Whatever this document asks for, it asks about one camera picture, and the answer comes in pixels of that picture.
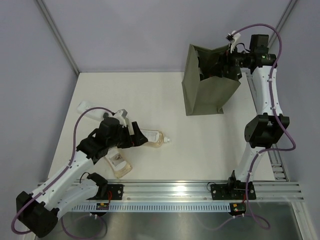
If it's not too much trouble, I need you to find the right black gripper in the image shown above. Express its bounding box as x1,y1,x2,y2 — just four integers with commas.
206,43,252,78

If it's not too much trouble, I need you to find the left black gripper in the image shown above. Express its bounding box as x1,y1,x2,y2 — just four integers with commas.
107,121,148,149

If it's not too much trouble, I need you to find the amber soap bottle white cap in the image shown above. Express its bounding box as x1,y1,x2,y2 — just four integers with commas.
141,129,171,148

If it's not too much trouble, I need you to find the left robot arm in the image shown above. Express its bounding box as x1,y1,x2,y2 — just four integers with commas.
11,117,148,238

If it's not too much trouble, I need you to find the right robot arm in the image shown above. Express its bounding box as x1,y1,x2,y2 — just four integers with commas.
210,31,290,200

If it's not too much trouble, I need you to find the olive green canvas bag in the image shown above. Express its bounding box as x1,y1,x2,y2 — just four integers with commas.
182,44,242,116

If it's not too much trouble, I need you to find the white flat bottle black cap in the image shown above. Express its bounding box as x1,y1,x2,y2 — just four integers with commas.
76,100,110,122

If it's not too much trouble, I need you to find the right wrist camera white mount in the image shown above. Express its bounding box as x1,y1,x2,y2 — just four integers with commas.
226,30,241,53

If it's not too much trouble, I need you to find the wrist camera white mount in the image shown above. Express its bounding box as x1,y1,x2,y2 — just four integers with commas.
226,30,241,53
113,109,130,128

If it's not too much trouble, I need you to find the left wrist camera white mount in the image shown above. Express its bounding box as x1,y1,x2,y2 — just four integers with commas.
113,109,130,128

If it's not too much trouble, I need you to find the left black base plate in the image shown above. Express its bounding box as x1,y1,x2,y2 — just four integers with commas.
88,184,124,201

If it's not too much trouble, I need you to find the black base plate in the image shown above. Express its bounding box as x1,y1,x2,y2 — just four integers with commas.
210,182,257,201
88,184,124,201

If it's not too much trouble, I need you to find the white slotted cable duct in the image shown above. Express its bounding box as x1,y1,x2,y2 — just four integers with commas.
71,202,231,213

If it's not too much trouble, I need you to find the right aluminium frame post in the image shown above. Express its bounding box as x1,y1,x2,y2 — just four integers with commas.
251,0,301,76

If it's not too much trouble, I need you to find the aluminium frame post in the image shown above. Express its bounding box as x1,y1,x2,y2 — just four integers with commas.
34,0,80,77
251,0,301,76

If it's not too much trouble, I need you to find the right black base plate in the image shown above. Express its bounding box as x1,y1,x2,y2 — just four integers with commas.
210,182,257,201

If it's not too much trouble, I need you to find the aluminium front rail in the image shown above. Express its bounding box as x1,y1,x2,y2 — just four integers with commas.
31,181,305,203

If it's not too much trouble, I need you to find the left aluminium frame post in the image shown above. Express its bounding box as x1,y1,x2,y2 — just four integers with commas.
34,0,80,77

